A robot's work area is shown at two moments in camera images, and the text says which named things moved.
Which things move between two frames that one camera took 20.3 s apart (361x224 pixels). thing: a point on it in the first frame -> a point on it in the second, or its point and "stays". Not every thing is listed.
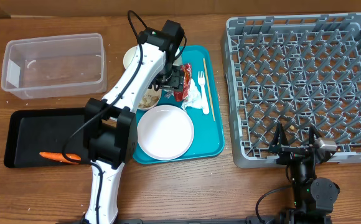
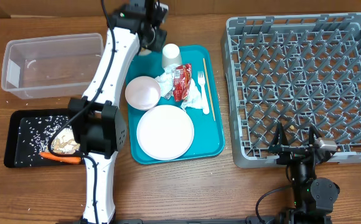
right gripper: x=278 y=145 stays
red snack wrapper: x=182 y=95 stays
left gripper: x=175 y=81 -> x=157 y=43
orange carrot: x=59 y=157 stays
